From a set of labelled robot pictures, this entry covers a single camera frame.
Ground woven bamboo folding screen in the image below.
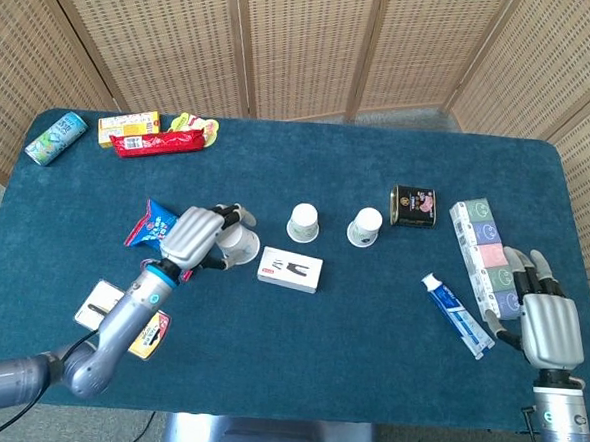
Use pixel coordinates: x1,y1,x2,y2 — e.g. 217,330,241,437
0,0,590,350

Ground yellow green snack pouch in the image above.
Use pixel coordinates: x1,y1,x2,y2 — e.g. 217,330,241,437
167,111,221,149

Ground light blue beverage can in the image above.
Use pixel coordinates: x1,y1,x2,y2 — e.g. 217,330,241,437
23,108,90,169

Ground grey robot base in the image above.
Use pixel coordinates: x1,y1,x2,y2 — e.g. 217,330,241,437
160,410,379,442

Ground white box black print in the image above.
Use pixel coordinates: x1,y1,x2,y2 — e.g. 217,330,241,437
256,245,325,295

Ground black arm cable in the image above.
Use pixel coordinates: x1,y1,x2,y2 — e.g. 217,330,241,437
0,325,102,442
519,404,548,442

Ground yellow razor blister pack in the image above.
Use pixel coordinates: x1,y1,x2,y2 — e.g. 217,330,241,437
70,277,175,363

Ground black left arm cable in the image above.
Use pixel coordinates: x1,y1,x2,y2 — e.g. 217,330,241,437
0,325,102,442

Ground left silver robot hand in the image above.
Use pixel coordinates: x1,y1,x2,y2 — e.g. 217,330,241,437
159,198,260,280

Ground blue table cloth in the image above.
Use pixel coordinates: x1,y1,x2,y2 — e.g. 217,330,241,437
0,104,590,440

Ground blue cookie snack bag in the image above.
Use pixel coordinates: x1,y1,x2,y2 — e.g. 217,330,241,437
121,197,200,282

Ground pastel tissue multipack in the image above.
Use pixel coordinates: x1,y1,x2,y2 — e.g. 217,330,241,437
442,195,531,324

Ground black rectangular tin can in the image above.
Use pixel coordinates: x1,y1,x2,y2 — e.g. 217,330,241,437
387,184,438,230

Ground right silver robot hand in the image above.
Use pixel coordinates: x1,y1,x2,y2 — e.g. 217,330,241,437
480,245,590,374

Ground black floor cable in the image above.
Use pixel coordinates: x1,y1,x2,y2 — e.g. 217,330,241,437
120,409,157,442

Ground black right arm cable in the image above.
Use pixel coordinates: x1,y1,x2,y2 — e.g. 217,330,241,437
519,404,548,442

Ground blue white toothpaste tube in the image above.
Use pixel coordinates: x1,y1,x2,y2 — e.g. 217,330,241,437
415,272,500,362

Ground yellow cardboard box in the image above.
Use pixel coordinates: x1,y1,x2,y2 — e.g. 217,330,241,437
96,107,162,153

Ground red biscuit package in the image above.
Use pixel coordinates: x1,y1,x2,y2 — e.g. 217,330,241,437
109,123,205,163

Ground white paper cup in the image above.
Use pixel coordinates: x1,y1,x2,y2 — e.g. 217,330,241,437
216,223,263,268
346,205,385,249
285,202,323,245

